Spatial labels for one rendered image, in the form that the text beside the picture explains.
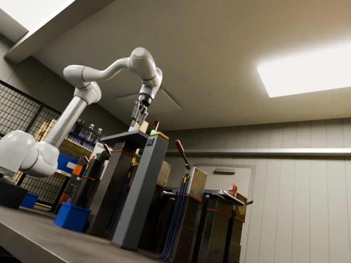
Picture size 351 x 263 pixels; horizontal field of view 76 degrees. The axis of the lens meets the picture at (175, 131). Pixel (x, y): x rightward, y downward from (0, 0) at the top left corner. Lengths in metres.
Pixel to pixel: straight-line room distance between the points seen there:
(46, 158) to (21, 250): 1.04
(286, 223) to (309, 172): 0.79
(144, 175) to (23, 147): 0.80
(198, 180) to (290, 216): 2.77
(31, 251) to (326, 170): 3.58
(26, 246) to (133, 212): 0.40
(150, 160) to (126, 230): 0.27
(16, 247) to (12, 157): 0.89
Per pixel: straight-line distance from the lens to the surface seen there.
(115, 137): 1.18
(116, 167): 1.11
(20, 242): 0.62
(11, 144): 1.47
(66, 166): 2.18
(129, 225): 0.88
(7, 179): 1.46
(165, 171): 1.17
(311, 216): 3.61
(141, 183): 0.89
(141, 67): 1.23
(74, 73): 1.64
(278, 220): 3.66
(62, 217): 1.08
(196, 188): 0.95
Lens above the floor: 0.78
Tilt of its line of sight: 25 degrees up
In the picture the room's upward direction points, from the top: 17 degrees clockwise
